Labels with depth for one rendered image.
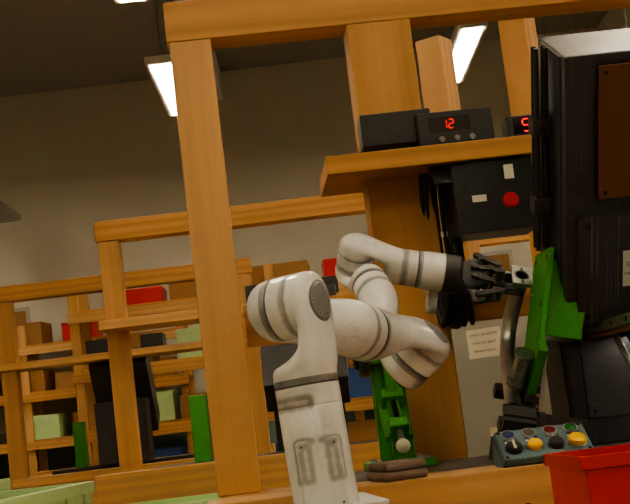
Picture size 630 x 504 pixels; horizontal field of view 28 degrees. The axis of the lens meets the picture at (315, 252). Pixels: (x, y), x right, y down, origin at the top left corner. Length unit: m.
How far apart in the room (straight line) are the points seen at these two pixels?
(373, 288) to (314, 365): 0.55
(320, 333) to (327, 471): 0.19
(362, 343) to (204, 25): 1.06
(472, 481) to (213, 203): 0.93
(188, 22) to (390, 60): 0.44
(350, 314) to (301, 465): 0.28
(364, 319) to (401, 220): 0.78
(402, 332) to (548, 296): 0.40
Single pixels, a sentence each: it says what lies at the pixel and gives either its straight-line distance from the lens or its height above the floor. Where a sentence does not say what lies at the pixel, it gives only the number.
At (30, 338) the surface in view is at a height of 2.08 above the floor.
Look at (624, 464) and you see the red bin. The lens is 1.77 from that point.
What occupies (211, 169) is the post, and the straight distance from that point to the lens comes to 2.68.
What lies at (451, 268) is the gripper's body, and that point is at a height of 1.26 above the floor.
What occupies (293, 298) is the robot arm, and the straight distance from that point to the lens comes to 1.75.
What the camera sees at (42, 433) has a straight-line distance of 11.93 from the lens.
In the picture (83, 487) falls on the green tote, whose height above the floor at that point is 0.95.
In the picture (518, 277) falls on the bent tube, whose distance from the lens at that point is 2.45.
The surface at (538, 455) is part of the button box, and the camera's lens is 2.07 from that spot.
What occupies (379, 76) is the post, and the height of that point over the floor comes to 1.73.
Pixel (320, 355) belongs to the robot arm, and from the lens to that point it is 1.75.
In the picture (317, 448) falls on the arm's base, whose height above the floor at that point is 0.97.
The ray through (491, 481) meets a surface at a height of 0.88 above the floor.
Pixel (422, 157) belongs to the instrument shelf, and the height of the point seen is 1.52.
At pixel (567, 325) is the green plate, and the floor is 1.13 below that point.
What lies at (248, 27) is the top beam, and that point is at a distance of 2.76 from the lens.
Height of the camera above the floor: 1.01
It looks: 8 degrees up
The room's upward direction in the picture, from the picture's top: 7 degrees counter-clockwise
